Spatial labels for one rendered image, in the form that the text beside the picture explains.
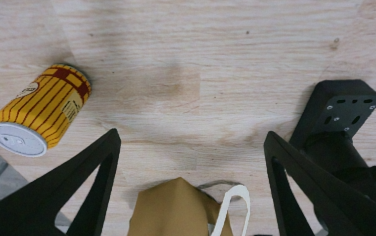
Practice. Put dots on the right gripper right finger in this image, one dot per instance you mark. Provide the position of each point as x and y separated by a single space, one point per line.
346 211

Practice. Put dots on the tan bag with white handle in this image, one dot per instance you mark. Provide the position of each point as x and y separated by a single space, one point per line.
177 208

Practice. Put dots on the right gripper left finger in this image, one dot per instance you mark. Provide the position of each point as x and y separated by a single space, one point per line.
32 209

